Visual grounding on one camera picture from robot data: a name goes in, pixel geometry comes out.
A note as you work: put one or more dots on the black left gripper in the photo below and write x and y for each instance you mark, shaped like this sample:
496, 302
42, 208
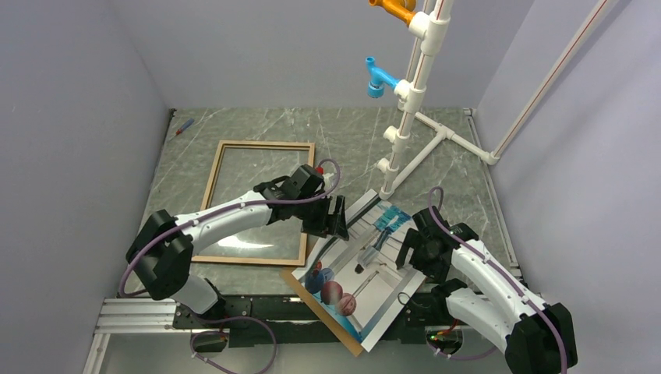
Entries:
334, 224

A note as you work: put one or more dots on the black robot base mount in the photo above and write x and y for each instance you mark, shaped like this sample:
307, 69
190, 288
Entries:
407, 316

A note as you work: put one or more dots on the aluminium table edge rail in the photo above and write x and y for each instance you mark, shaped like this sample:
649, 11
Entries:
120, 316

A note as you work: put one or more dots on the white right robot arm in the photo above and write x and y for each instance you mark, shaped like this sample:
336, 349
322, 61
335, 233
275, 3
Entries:
474, 288

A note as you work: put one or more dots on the blue pipe fitting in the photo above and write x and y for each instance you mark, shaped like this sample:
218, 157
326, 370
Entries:
379, 79

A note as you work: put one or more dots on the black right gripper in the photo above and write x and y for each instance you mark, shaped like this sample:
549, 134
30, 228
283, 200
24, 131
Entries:
436, 272

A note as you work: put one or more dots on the white pvc pipe stand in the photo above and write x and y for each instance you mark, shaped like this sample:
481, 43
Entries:
429, 27

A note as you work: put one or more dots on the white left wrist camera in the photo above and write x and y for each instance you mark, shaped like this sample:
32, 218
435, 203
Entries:
328, 177

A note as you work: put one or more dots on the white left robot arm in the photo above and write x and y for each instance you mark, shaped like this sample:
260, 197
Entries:
162, 253

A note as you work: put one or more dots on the orange pipe fitting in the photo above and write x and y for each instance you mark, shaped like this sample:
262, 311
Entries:
403, 10

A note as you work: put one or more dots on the blue red screwdriver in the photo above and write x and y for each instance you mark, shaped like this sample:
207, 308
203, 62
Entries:
187, 124

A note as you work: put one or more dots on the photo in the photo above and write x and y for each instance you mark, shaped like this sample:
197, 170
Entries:
355, 287

